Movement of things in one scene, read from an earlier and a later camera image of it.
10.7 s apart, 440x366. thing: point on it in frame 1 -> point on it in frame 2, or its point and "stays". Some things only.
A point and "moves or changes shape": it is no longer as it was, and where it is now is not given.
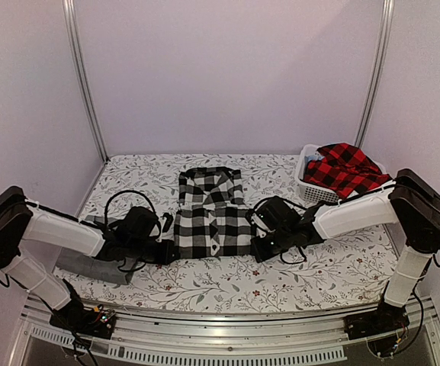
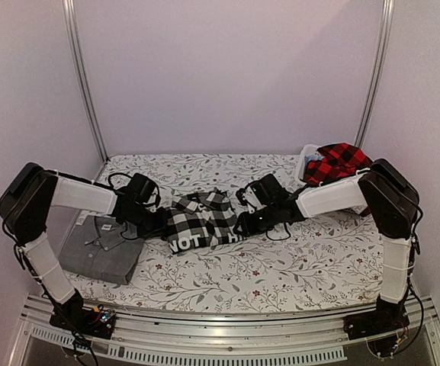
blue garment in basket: [313, 157] stays
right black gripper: [260, 252] -> [246, 227]
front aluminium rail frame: [305, 337] stays
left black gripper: [168, 247] -> [162, 229]
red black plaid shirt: [345, 170] stays
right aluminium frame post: [385, 37] stays
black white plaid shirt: [213, 219] moves or changes shape
